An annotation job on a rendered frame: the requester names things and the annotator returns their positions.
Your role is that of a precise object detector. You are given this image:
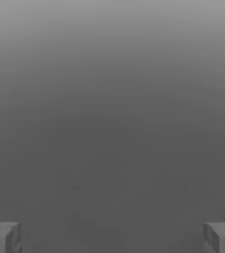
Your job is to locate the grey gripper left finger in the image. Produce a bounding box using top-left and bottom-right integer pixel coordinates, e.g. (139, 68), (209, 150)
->
(0, 221), (23, 253)

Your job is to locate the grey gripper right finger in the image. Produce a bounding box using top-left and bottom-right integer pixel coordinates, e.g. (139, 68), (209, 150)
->
(202, 221), (225, 253)

